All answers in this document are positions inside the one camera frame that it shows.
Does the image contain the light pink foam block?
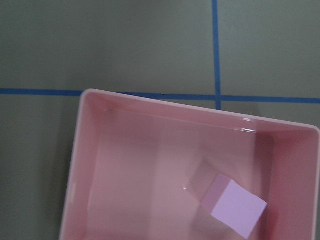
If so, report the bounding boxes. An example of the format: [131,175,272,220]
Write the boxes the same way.
[200,174,268,240]

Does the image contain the pink plastic bin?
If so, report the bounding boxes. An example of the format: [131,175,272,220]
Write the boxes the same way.
[59,89,320,240]

